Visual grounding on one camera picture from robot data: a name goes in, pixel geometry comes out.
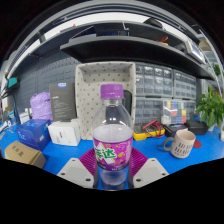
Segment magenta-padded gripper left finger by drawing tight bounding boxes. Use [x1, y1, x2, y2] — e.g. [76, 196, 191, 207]
[57, 147, 98, 189]

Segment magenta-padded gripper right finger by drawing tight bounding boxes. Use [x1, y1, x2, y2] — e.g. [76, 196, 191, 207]
[128, 147, 170, 190]

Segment clear bottle with purple cap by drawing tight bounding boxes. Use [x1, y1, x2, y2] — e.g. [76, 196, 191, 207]
[91, 83, 135, 191]

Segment yellow multimeter with leads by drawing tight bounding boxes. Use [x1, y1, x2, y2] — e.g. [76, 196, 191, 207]
[133, 119, 166, 142]

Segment white product box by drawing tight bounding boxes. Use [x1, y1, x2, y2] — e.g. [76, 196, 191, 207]
[47, 118, 82, 147]

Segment beige patterned mug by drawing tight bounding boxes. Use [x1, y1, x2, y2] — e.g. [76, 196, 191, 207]
[162, 129, 197, 159]

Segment black box with white label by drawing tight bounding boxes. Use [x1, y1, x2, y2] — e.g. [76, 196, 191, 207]
[164, 123, 189, 138]

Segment brown cardboard box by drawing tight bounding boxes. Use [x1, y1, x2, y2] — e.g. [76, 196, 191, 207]
[3, 140, 47, 170]

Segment blue printed box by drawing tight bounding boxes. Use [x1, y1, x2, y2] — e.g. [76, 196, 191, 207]
[15, 118, 53, 152]

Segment wide grey drawer cabinet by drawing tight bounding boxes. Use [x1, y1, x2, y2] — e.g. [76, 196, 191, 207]
[134, 97, 197, 126]

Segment clear compartment parts box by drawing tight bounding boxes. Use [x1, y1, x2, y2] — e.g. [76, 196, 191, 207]
[161, 99, 188, 126]

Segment black flat box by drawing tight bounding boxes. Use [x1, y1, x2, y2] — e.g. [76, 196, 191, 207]
[184, 119, 209, 136]

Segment dark grey flat box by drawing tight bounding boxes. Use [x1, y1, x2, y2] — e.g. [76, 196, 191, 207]
[49, 82, 77, 122]

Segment purple plastic bag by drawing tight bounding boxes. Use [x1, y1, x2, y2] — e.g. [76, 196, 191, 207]
[29, 92, 54, 122]

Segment small white box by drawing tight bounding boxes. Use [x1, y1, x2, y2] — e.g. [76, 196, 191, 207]
[18, 111, 31, 125]

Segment black rectangular case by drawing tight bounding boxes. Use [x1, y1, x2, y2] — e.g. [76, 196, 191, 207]
[122, 89, 133, 115]

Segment white perforated tray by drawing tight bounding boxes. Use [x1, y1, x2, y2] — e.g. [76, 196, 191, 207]
[74, 61, 137, 141]

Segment green potted plant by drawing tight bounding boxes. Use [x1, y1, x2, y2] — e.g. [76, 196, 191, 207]
[194, 85, 224, 132]

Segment grey small-parts drawer cabinet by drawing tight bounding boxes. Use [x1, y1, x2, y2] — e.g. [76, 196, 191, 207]
[172, 69, 198, 100]
[135, 62, 174, 98]

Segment teal plastic bin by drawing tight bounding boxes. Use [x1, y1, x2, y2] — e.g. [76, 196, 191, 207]
[6, 76, 19, 90]

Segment dark grey shelf board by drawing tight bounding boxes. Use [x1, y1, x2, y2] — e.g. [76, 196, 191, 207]
[39, 20, 201, 46]
[59, 34, 216, 81]

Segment white wire shelf unit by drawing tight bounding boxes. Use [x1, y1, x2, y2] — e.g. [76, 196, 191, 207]
[199, 31, 224, 88]

